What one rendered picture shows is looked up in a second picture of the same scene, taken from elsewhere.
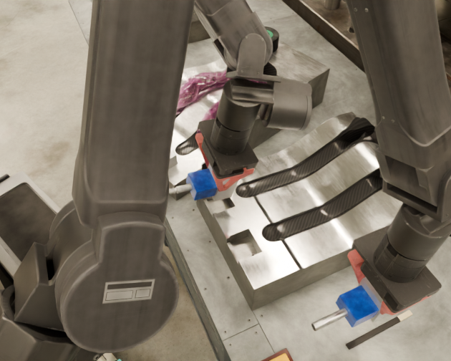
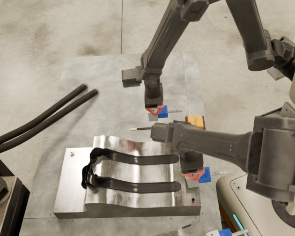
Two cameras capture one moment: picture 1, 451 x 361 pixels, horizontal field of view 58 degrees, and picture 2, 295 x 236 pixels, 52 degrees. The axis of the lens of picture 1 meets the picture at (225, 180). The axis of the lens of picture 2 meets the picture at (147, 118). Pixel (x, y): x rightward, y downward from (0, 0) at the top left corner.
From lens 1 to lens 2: 98 cm
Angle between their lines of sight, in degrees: 75
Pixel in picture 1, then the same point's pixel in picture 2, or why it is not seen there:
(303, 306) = not seen: hidden behind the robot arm
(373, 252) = (158, 97)
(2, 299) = (284, 46)
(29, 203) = not seen: outside the picture
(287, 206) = (158, 170)
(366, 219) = (128, 146)
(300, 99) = (159, 124)
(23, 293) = (279, 44)
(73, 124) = not seen: outside the picture
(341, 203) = (131, 161)
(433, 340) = (130, 119)
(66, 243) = (269, 43)
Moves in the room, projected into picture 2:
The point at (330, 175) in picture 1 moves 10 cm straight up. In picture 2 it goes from (127, 174) to (123, 159)
